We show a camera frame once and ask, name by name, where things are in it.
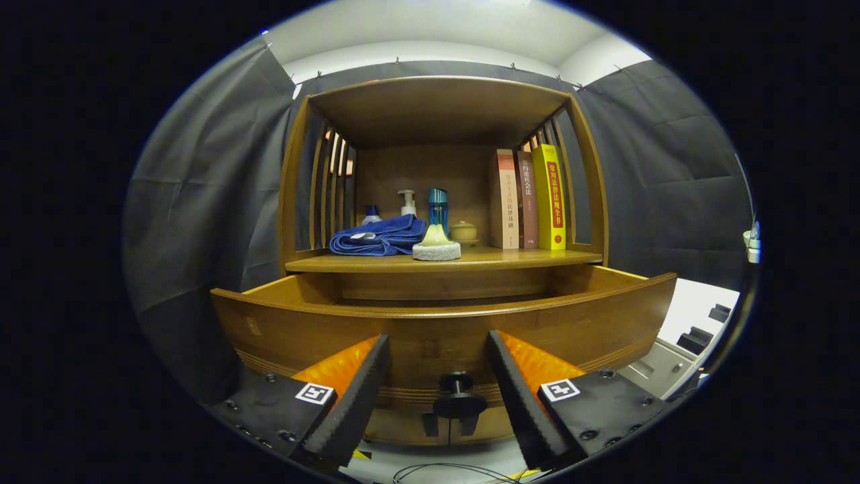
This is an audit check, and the grey ribbed case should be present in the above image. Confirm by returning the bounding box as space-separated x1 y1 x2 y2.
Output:
617 335 706 402

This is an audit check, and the yellow book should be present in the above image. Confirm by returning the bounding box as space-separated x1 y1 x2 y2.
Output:
531 143 567 251

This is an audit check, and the brown book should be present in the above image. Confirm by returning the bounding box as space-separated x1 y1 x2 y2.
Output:
515 150 540 249

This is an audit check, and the black round drawer knob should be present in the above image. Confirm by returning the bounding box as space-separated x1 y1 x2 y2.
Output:
432 371 488 421

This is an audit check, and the blue folded towel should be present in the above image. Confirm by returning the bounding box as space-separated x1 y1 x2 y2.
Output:
329 214 428 257

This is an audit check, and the beige book orange band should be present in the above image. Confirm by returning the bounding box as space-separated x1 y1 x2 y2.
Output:
488 149 520 250

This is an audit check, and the white table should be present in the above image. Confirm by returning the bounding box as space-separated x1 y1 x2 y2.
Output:
655 278 741 357

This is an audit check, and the desk lamp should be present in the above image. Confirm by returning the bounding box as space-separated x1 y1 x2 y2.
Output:
734 153 763 264

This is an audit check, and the wooden cabinet door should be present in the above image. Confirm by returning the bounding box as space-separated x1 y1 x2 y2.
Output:
366 407 449 446
449 403 521 444

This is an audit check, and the wooden countertop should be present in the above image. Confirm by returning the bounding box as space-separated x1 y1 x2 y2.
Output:
285 245 604 274

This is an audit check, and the yellow lidded teacup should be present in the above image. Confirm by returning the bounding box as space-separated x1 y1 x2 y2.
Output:
449 220 480 247

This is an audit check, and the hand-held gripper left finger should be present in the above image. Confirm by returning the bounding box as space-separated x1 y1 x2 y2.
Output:
202 333 392 473

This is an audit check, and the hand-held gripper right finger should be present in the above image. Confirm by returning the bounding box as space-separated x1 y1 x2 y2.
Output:
487 329 675 471

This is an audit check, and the tall blue glass bottle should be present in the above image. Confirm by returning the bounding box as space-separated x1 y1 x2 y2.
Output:
427 188 449 233

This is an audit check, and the wooden drawer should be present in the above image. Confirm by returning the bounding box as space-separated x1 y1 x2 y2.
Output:
210 264 678 412

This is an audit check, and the black cable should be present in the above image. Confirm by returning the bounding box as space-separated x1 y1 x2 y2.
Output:
392 462 538 484

